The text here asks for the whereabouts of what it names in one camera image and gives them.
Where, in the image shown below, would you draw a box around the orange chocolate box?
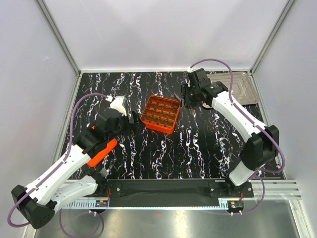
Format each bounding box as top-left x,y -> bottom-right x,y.
141,95 -> 181,134

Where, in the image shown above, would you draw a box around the metal tongs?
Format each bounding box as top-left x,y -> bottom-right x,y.
173,92 -> 196,115

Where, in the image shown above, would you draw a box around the aluminium frame rail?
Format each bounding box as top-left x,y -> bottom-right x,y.
36,0 -> 82,74

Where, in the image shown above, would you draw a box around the orange box lid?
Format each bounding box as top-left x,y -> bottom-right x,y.
87,139 -> 117,168

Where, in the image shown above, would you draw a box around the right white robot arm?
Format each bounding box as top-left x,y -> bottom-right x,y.
181,82 -> 279,197

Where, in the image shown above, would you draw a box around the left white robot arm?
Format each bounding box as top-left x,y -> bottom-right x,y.
11,109 -> 145,229

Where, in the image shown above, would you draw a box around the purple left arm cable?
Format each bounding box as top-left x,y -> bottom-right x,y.
6,93 -> 111,236

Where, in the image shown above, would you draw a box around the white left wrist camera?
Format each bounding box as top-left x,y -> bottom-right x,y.
109,96 -> 128,117

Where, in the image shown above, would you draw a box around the silver metal tray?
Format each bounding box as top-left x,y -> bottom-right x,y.
207,71 -> 259,105

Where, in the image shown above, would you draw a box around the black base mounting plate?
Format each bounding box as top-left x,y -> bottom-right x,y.
106,179 -> 254,198

